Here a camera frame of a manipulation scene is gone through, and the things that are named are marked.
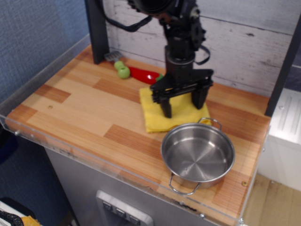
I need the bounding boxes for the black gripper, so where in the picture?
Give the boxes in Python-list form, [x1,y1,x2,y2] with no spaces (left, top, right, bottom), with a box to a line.
[150,46,214,118]

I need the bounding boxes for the yellow cloth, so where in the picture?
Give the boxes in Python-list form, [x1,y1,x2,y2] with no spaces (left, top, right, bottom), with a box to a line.
[139,88,210,133]

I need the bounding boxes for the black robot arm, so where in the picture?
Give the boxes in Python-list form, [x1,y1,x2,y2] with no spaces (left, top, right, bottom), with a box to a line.
[128,0,214,118]

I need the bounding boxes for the red toy chili pepper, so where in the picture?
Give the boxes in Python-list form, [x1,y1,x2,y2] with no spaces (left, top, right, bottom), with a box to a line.
[129,67,163,85]

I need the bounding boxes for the stainless steel pot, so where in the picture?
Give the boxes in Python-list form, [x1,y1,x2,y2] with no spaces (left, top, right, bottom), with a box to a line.
[160,118,236,195]

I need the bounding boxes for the white ribbed cabinet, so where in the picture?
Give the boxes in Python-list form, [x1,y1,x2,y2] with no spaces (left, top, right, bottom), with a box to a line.
[258,89,301,190]

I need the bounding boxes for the grey toy fridge cabinet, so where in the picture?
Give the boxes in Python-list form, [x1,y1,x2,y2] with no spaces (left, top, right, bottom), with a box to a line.
[46,149,238,226]

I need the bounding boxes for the silver dispenser button panel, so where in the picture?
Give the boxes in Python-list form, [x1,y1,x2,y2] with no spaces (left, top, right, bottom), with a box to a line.
[96,190,154,226]

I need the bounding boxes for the clear acrylic table guard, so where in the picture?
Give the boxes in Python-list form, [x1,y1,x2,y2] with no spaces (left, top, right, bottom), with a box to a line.
[0,36,270,225]

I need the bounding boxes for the yellow sponge object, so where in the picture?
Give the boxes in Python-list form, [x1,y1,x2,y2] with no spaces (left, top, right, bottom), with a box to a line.
[21,216,41,226]

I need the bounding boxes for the green handled toy spatula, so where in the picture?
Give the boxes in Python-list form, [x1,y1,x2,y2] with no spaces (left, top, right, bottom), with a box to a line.
[104,51,130,79]

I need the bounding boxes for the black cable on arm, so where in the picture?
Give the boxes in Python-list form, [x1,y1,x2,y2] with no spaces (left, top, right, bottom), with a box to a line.
[101,0,153,33]

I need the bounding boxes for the dark grey left post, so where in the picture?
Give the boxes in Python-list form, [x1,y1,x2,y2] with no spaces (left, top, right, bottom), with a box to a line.
[85,0,110,64]

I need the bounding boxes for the dark grey post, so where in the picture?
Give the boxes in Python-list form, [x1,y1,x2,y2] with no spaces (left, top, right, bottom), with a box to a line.
[264,0,301,116]
[85,0,110,64]

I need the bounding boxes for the dark grey right post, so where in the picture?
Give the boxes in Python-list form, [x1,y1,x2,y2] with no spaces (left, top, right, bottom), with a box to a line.
[264,0,301,116]

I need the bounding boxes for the black mesh sleeved hose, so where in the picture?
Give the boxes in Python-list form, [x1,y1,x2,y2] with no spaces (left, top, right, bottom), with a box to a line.
[0,210,23,226]

